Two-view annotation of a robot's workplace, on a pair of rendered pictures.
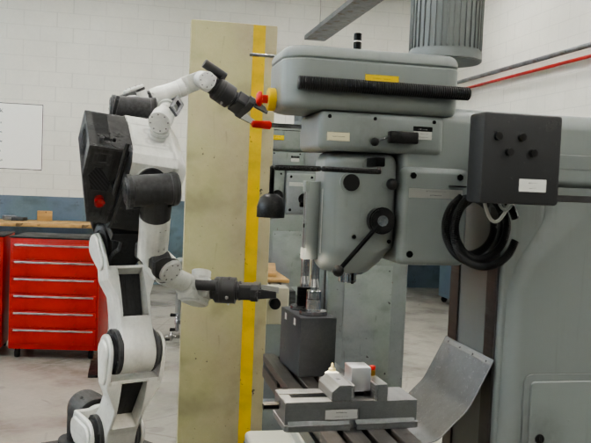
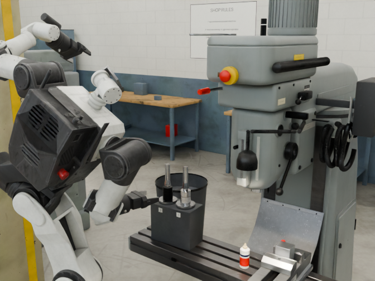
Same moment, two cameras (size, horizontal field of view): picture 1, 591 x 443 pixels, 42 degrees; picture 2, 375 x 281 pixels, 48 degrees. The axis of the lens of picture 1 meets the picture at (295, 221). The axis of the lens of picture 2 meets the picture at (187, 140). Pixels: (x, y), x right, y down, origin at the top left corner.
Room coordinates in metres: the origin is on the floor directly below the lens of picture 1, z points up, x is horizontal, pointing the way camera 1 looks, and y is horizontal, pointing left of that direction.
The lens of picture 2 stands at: (1.04, 1.11, 1.89)
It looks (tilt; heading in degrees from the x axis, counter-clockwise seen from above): 14 degrees down; 319
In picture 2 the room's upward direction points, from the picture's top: straight up
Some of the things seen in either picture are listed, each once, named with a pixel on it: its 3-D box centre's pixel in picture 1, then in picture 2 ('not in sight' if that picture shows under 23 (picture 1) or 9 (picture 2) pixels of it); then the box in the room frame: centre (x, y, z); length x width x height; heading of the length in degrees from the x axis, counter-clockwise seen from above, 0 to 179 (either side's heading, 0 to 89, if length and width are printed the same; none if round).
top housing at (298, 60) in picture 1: (361, 86); (264, 57); (2.08, -0.16, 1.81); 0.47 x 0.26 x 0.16; 102
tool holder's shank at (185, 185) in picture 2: (314, 272); (185, 178); (2.43, -0.07, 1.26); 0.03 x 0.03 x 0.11
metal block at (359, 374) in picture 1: (357, 376); (284, 251); (1.95, -0.18, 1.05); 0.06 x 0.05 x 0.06; 14
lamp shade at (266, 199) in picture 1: (271, 205); (246, 159); (1.95, 0.06, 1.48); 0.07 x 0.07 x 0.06
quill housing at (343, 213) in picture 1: (352, 212); (259, 145); (2.08, -0.15, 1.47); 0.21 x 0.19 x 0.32; 12
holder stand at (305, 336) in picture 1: (307, 337); (176, 221); (2.48, -0.05, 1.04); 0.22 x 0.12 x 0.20; 17
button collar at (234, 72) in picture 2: (271, 99); (229, 75); (2.03, 0.08, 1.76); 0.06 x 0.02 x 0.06; 12
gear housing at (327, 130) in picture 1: (368, 135); (266, 91); (2.09, -0.19, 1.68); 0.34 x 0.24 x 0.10; 102
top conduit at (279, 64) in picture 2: (385, 88); (303, 64); (1.94, -0.21, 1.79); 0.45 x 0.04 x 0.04; 102
